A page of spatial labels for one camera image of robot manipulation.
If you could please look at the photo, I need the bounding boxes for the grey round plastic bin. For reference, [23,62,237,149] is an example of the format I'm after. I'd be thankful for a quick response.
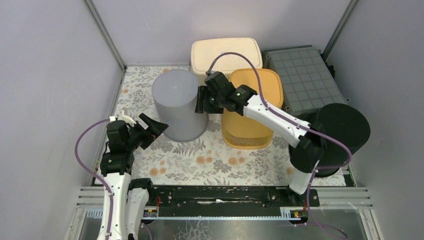
[151,69,208,142]

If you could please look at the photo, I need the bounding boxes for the black round plastic bin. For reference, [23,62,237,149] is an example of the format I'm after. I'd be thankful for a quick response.
[288,103,371,178]

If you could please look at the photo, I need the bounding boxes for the black cloth bundle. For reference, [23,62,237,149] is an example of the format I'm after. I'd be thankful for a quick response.
[325,62,336,79]

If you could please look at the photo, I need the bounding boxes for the cream perforated plastic basket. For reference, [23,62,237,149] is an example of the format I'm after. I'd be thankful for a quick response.
[190,37,264,87]

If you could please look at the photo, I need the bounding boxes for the grey plastic storage bin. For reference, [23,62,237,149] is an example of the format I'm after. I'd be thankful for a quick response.
[262,45,347,116]

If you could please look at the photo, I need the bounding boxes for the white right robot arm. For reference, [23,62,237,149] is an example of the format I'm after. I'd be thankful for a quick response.
[195,70,326,206]

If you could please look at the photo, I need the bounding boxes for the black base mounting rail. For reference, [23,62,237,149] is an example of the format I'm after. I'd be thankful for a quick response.
[141,185,320,215]

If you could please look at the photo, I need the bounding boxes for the small circuit board left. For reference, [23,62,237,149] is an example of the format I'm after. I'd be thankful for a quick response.
[143,209,158,219]

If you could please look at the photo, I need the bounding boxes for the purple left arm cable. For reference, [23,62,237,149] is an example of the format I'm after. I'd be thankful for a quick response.
[74,118,115,240]

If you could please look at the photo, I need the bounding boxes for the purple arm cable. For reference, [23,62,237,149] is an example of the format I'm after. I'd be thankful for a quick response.
[205,51,353,239]
[74,118,115,240]

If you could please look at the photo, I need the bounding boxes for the white slotted cable duct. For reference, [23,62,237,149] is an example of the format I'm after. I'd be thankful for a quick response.
[84,206,311,222]

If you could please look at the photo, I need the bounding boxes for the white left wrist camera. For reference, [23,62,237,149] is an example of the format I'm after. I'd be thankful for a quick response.
[109,107,136,127]

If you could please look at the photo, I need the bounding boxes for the yellow bin with black liner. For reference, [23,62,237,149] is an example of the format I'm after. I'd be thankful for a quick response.
[221,68,284,150]

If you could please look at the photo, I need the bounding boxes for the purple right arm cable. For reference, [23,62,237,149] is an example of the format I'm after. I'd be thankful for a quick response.
[205,51,353,239]

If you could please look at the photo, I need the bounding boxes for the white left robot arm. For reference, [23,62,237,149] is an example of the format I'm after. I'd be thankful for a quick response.
[97,113,169,240]

